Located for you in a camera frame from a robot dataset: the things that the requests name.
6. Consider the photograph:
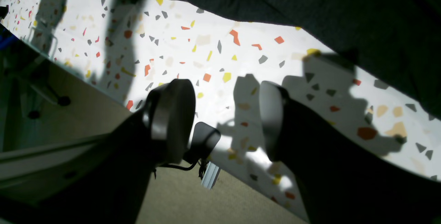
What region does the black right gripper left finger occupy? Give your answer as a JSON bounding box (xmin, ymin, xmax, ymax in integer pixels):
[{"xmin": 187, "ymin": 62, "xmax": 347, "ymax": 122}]
[{"xmin": 1, "ymin": 79, "xmax": 195, "ymax": 224}]

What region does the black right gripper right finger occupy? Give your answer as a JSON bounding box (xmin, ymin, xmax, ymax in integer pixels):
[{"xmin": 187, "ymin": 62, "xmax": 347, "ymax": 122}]
[{"xmin": 259, "ymin": 81, "xmax": 440, "ymax": 224}]

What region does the aluminium frame profile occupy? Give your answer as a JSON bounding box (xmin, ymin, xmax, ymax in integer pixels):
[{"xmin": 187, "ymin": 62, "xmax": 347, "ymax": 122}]
[{"xmin": 201, "ymin": 162, "xmax": 221, "ymax": 190}]

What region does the dark grey T-shirt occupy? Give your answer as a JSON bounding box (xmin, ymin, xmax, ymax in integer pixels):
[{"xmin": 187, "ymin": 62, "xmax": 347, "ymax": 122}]
[{"xmin": 180, "ymin": 0, "xmax": 441, "ymax": 118}]

